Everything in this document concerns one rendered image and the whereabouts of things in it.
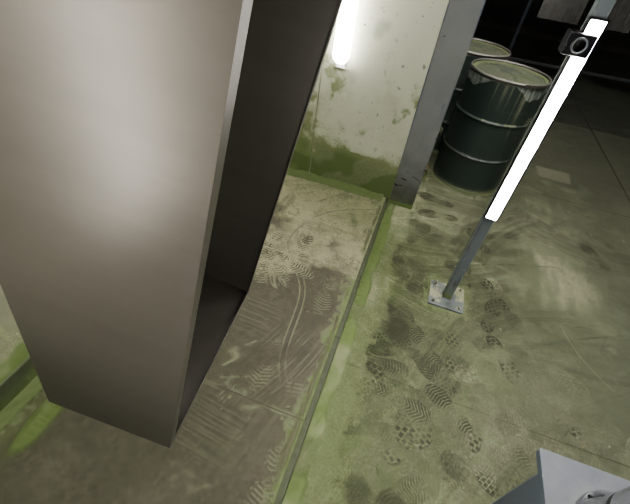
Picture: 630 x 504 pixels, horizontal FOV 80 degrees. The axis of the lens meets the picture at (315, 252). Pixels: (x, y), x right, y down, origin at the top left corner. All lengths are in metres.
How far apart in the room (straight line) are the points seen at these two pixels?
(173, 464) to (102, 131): 1.36
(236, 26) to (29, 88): 0.25
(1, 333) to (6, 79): 1.42
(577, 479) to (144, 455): 1.36
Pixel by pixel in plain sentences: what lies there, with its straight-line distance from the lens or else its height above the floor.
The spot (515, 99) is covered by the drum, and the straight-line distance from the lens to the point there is 3.12.
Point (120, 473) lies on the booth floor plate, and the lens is 1.70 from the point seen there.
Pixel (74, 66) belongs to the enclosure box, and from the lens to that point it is 0.46.
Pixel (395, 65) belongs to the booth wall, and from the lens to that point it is 2.57.
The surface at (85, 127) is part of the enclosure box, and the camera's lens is 0.49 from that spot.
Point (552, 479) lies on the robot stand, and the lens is 1.22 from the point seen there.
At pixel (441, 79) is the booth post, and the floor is 0.93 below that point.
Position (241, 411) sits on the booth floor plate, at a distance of 1.70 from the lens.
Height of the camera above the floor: 1.60
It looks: 42 degrees down
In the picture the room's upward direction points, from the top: 9 degrees clockwise
